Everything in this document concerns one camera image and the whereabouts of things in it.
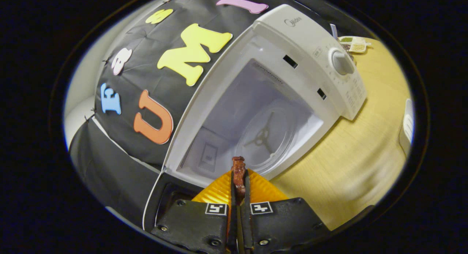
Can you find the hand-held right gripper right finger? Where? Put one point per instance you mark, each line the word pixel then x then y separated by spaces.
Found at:
pixel 247 224

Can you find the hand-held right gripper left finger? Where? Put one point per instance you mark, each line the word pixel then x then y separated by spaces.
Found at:
pixel 232 224

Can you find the reddish brown meat piece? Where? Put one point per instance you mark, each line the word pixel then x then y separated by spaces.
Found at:
pixel 238 173

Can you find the white microwave oven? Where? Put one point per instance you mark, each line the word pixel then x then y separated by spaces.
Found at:
pixel 310 38

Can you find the glass turntable plate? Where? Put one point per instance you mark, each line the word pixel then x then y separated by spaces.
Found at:
pixel 281 144

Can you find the white rectangular tray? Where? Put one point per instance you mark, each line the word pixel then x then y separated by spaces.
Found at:
pixel 407 126

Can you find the divided dish of beans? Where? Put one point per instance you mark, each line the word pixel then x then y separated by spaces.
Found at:
pixel 353 43

